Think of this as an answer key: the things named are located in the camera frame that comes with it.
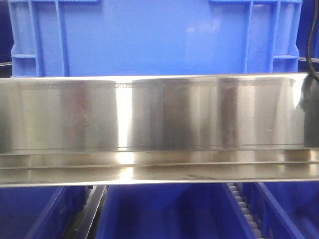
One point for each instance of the blue bin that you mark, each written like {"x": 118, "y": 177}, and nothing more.
{"x": 39, "y": 212}
{"x": 172, "y": 211}
{"x": 284, "y": 210}

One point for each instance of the white roller conveyor track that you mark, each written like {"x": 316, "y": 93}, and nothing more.
{"x": 245, "y": 210}

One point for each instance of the large light blue crate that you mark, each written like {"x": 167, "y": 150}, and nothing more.
{"x": 153, "y": 37}

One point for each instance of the dark blue crate upper left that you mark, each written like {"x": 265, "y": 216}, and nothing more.
{"x": 6, "y": 36}

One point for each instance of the dark blue crate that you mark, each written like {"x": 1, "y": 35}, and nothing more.
{"x": 6, "y": 36}
{"x": 307, "y": 13}

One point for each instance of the dark blue crate upper right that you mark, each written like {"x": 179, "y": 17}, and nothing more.
{"x": 307, "y": 13}

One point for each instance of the stainless steel shelf rail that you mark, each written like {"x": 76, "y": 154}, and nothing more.
{"x": 158, "y": 129}

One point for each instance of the dark metal divider rail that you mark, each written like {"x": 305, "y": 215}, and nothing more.
{"x": 85, "y": 223}

